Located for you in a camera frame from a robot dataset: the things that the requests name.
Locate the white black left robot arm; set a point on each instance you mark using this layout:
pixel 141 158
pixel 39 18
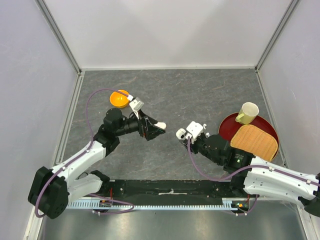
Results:
pixel 53 188

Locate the woven bamboo basket tray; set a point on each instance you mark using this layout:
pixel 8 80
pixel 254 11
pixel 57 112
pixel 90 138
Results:
pixel 254 140

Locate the orange plastic bowl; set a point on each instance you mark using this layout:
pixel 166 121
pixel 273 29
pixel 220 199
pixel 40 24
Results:
pixel 119 100

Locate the dark red round tray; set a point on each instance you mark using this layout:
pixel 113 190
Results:
pixel 229 127

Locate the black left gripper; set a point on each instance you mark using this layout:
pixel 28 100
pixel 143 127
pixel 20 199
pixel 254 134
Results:
pixel 151 131

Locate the white earbud charging case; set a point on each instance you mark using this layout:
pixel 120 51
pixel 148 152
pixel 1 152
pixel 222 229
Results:
pixel 161 125

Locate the pale yellow mug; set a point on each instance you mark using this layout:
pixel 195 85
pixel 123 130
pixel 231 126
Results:
pixel 247 113

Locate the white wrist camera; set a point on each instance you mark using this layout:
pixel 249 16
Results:
pixel 195 129
pixel 136 105

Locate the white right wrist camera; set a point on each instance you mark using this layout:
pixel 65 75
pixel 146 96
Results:
pixel 195 129

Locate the light blue cable duct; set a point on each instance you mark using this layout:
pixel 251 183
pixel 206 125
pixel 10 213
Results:
pixel 92 203

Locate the aluminium frame rail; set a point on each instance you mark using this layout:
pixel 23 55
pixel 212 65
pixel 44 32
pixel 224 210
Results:
pixel 43 7

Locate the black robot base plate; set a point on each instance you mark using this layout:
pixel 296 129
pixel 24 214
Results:
pixel 168 192

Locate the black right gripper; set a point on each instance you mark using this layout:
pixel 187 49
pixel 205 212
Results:
pixel 193 144

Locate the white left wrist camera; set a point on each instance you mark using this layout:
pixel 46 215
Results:
pixel 136 105

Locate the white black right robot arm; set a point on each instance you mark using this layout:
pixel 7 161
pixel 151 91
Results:
pixel 252 175

